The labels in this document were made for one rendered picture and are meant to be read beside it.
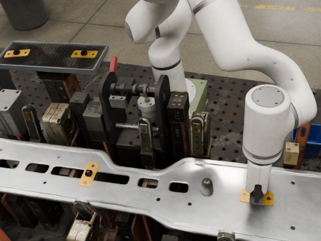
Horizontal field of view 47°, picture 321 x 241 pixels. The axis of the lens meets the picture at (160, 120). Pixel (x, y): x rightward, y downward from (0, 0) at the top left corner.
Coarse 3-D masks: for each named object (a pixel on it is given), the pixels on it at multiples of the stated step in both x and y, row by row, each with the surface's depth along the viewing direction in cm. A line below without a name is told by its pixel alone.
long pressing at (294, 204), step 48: (0, 144) 120; (48, 144) 117; (0, 192) 107; (48, 192) 104; (96, 192) 102; (144, 192) 100; (192, 192) 98; (288, 192) 95; (240, 240) 88; (288, 240) 86
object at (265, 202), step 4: (240, 192) 96; (244, 192) 96; (260, 192) 96; (268, 192) 95; (240, 196) 95; (248, 196) 95; (264, 196) 95; (268, 196) 94; (272, 196) 94; (240, 200) 95; (244, 200) 94; (248, 200) 94; (264, 200) 94; (268, 200) 94; (272, 200) 93; (264, 204) 93; (268, 204) 93; (272, 204) 93
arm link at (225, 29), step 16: (208, 0) 72; (224, 0) 71; (208, 16) 72; (224, 16) 71; (240, 16) 72; (208, 32) 73; (224, 32) 71; (240, 32) 72; (224, 48) 72; (240, 48) 71; (256, 48) 72; (224, 64) 73; (240, 64) 73; (256, 64) 74; (272, 64) 74; (288, 64) 74; (288, 80) 75; (304, 80) 74; (304, 96) 74; (304, 112) 74
